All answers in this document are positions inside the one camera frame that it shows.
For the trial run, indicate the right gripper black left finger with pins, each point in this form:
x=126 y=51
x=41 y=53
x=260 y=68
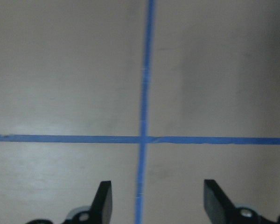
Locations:
x=101 y=207

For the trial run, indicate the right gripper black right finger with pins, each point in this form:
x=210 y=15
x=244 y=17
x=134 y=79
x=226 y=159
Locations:
x=217 y=204

